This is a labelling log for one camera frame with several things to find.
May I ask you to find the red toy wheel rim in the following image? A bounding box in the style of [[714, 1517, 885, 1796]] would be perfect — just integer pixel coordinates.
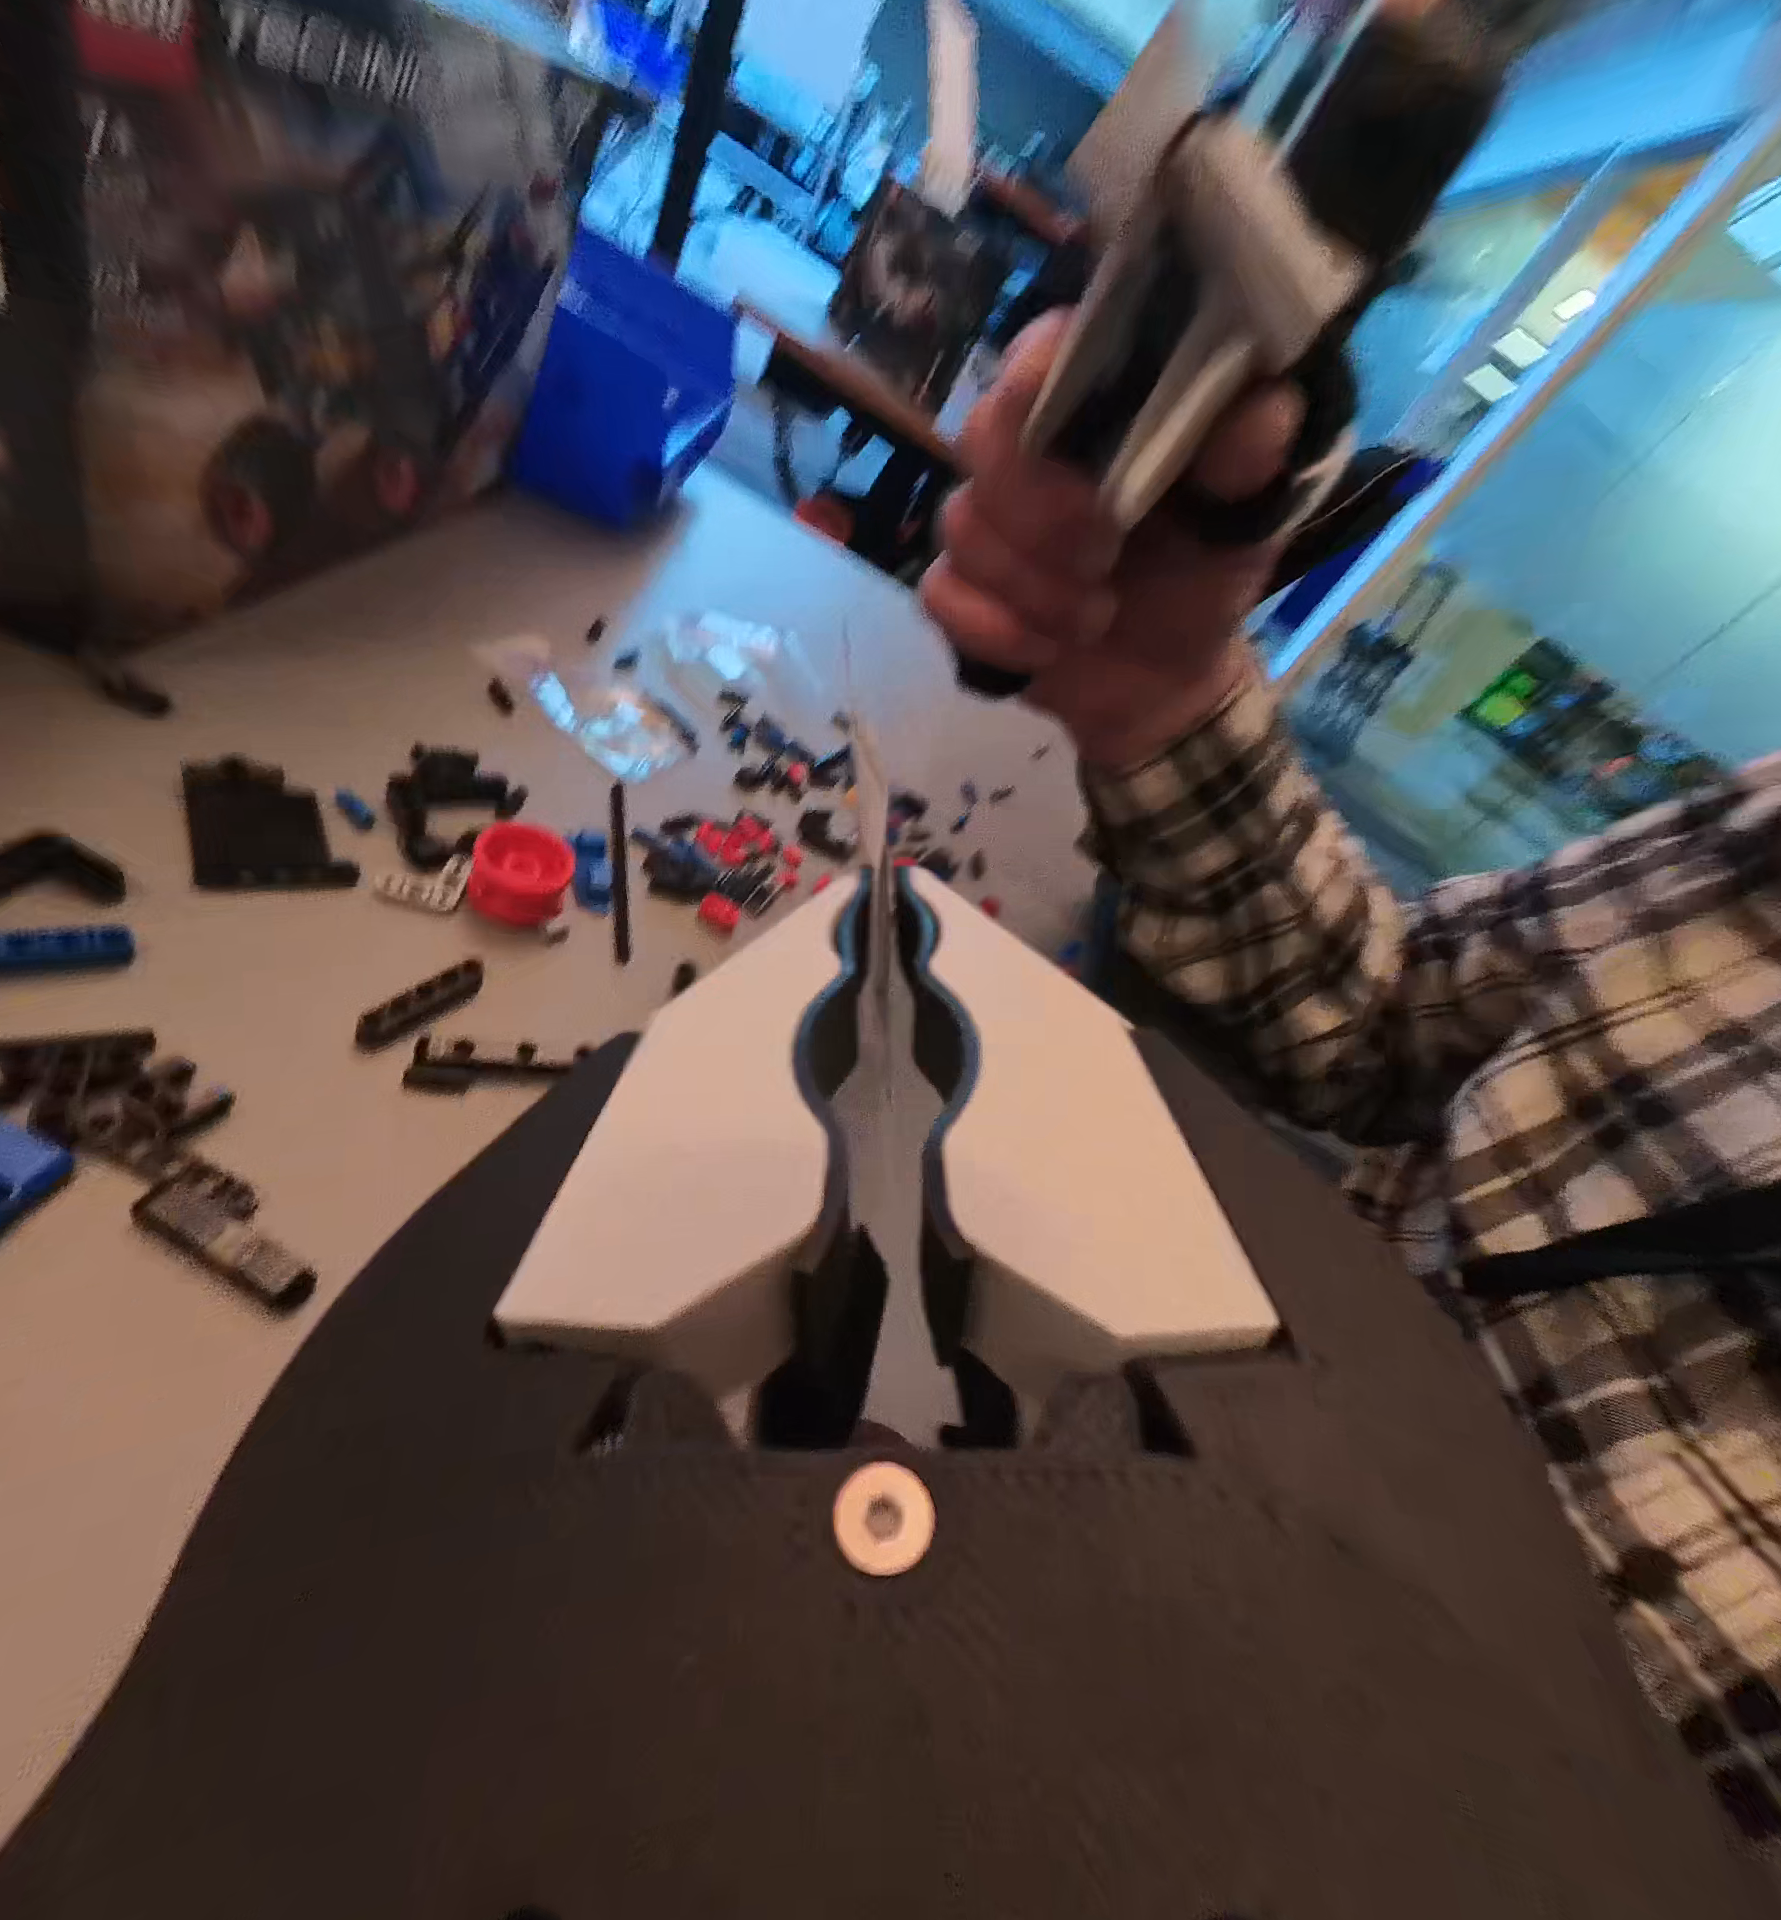
[[465, 821, 578, 929]]

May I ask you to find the person's right hand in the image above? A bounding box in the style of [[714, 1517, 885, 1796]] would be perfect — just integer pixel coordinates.
[[917, 300, 1319, 774]]

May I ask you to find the black frame connector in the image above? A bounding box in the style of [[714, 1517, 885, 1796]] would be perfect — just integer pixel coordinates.
[[384, 742, 529, 872]]

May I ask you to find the small clear plastic bag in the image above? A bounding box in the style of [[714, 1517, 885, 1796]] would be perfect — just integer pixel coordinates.
[[473, 603, 790, 785]]

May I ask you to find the black plate with pins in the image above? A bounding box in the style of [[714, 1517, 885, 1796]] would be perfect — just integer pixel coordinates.
[[402, 1032, 596, 1093]]

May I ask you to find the pile of small pins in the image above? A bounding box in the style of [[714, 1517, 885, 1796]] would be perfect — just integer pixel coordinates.
[[632, 701, 1016, 940]]

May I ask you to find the long black axle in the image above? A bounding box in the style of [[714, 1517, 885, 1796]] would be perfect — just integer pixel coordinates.
[[0, 1028, 160, 1072]]

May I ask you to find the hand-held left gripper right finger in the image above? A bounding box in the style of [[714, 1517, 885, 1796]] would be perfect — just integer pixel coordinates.
[[894, 867, 1285, 1419]]

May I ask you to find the short black beam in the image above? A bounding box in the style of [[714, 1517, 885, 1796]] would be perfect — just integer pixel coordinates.
[[353, 959, 487, 1053]]

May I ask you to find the dark printed toy box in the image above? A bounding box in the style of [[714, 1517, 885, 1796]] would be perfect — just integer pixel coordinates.
[[0, 0, 613, 651]]

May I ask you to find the black beam with connectors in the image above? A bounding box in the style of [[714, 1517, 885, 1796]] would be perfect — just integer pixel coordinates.
[[25, 1051, 237, 1176]]

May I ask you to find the black panel piece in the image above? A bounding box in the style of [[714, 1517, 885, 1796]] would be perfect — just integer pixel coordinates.
[[181, 754, 361, 893]]

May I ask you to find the dark printed poster box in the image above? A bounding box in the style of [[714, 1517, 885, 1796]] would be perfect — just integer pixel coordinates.
[[826, 183, 1016, 410]]

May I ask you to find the black L beam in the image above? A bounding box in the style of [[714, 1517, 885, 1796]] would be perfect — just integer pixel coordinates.
[[0, 829, 130, 927]]

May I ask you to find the grey desk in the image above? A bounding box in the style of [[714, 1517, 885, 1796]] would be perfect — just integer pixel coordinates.
[[0, 465, 1117, 1876]]

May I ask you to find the black shoulder strap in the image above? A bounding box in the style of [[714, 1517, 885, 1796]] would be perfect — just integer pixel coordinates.
[[1457, 1182, 1781, 1304]]

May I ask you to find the black axle pin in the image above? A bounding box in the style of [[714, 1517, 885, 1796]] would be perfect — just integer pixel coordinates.
[[78, 648, 176, 723]]

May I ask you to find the blue L beam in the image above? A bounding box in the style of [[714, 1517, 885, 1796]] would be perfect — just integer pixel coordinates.
[[0, 923, 139, 1041]]

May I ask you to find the black flat liftarm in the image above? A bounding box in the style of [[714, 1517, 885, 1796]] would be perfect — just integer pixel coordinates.
[[130, 1160, 323, 1316]]

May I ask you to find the white paper strip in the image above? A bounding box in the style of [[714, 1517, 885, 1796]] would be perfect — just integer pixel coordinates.
[[651, 494, 966, 1443]]

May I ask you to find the person's right forearm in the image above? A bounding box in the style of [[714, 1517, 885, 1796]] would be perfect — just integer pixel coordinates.
[[1073, 666, 1455, 1148]]

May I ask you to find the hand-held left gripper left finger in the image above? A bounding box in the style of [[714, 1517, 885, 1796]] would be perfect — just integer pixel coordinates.
[[493, 870, 881, 1411]]

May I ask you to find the blue plastic bin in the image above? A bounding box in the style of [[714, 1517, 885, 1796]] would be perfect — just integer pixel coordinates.
[[506, 226, 743, 530]]

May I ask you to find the black metal pole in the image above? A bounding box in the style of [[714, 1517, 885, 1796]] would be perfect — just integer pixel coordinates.
[[647, 0, 751, 269]]

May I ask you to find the person's plaid shirt torso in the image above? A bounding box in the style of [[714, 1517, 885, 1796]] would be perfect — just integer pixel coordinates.
[[1339, 734, 1781, 1920]]

